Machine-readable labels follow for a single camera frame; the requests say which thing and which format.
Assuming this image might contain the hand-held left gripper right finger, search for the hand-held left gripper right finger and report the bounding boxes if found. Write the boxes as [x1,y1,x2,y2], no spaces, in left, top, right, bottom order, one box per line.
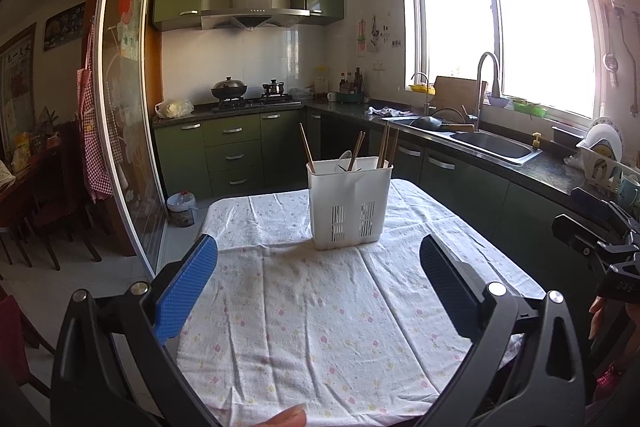
[419,234,589,427]

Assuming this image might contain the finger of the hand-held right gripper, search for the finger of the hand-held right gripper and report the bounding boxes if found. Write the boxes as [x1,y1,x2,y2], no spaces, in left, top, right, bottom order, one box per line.
[570,186,640,230]
[552,213,640,267]

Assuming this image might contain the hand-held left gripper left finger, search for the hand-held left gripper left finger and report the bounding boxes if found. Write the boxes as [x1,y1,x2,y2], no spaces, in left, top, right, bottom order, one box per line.
[50,233,221,427]

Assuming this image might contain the white plastic utensil holder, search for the white plastic utensil holder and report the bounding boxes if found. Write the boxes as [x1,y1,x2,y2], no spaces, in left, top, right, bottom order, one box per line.
[305,155,395,252]

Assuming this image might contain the wooden chopstick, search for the wooden chopstick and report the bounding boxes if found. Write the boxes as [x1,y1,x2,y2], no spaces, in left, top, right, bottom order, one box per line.
[298,122,317,174]
[386,127,400,168]
[347,133,363,172]
[377,124,391,169]
[350,130,367,171]

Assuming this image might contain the person's right hand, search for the person's right hand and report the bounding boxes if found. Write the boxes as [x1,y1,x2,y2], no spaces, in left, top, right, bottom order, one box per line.
[588,294,610,342]

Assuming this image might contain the person's left hand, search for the person's left hand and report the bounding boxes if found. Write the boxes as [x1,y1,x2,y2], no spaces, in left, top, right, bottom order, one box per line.
[249,407,308,427]

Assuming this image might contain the white dish rack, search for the white dish rack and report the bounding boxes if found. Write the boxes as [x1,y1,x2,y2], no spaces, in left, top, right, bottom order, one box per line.
[576,116,640,204]

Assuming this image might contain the dark stone kitchen countertop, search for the dark stone kitchen countertop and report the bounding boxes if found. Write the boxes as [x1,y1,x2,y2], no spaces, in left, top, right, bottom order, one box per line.
[151,99,640,210]

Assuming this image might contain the black tray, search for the black tray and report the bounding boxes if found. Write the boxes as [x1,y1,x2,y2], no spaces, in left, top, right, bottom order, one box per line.
[551,124,587,148]

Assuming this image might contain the small trash bin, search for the small trash bin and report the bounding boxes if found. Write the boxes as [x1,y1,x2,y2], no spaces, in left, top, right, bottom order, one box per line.
[166,190,197,228]

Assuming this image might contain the steel kitchen sink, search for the steel kitchen sink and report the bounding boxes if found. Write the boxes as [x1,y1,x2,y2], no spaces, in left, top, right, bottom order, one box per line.
[382,114,544,167]

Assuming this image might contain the white floral tablecloth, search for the white floral tablecloth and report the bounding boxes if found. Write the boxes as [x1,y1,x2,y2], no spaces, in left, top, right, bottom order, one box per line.
[175,178,547,427]

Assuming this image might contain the hanging steel ladle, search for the hanging steel ladle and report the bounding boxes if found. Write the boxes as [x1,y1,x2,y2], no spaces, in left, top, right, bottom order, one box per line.
[601,3,622,88]

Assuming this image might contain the green lower kitchen cabinets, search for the green lower kitchen cabinets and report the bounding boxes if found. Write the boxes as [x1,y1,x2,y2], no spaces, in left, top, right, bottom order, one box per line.
[152,107,640,280]

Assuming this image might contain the dark wooden chair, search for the dark wooden chair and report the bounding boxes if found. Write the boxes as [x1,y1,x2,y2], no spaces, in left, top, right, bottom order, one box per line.
[27,121,103,272]

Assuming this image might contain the tall steel faucet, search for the tall steel faucet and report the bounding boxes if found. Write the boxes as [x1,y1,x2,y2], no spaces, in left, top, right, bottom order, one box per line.
[472,51,503,134]

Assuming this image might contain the wooden cutting board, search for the wooden cutting board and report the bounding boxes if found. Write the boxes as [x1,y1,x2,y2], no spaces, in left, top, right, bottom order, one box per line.
[430,76,489,110]

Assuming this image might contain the red chair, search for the red chair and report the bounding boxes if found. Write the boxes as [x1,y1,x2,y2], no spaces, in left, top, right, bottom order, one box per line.
[0,281,57,404]

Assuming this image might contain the clear plastic bag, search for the clear plastic bag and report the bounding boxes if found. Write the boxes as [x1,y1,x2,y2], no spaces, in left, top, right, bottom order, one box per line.
[154,99,195,120]

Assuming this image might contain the red checkered apron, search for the red checkered apron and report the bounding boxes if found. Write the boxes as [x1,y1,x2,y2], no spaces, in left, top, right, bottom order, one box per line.
[76,21,122,204]

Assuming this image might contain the crumpled dishcloth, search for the crumpled dishcloth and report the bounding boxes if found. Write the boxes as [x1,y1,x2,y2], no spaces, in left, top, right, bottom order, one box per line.
[367,105,414,118]

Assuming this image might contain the kitchen window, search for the kitchen window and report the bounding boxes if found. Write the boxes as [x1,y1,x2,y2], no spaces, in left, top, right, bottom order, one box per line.
[399,0,612,124]

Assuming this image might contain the glass sliding door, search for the glass sliding door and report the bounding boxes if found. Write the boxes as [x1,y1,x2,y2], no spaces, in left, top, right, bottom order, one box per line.
[94,0,169,282]

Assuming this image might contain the small steel faucet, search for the small steel faucet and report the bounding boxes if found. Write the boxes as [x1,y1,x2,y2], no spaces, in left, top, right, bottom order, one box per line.
[410,72,432,118]

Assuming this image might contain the wooden dining table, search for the wooden dining table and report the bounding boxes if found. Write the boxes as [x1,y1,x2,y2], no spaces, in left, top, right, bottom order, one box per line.
[0,134,68,218]

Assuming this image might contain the black gas stove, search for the black gas stove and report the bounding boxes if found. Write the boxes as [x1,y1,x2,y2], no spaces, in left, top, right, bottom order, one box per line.
[212,94,304,113]

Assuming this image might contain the black wok with lid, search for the black wok with lid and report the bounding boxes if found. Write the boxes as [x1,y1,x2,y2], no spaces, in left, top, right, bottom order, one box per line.
[210,76,249,101]

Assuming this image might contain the group of sauce bottles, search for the group of sauce bottles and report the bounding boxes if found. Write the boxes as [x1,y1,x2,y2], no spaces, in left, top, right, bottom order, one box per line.
[338,67,365,96]

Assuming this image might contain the steel range hood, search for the steel range hood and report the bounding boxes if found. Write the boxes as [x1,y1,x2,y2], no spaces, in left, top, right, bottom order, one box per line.
[200,0,312,31]

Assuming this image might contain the black pan with wooden handle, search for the black pan with wooden handle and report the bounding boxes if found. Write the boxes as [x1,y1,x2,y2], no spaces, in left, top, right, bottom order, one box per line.
[411,107,477,134]

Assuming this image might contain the framed wall picture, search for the framed wall picture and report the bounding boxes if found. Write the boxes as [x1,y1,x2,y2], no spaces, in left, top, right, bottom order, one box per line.
[0,23,38,160]

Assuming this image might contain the dark wall poster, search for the dark wall poster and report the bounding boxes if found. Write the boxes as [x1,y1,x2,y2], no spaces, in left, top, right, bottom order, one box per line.
[43,2,87,53]

